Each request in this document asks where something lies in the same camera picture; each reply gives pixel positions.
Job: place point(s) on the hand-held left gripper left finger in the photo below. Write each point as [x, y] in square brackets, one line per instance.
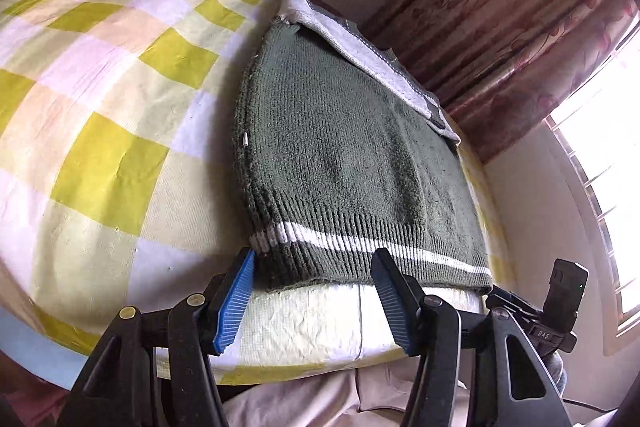
[232, 307]

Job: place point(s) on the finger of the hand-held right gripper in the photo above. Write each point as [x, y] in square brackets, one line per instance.
[520, 305]

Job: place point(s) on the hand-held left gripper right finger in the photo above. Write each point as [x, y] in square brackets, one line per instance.
[392, 307]

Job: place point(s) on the green knitted sweater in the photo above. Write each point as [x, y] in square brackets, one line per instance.
[340, 147]

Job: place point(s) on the person's right forearm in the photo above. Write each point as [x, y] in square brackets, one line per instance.
[556, 369]

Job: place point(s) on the person's light trousers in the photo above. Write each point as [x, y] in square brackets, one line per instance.
[310, 397]

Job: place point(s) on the barred window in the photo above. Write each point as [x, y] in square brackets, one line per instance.
[615, 157]

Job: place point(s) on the bed with yellow checked sheet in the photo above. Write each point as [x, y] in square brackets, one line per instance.
[110, 107]

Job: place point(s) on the pink floral curtain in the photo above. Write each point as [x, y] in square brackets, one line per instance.
[500, 7]

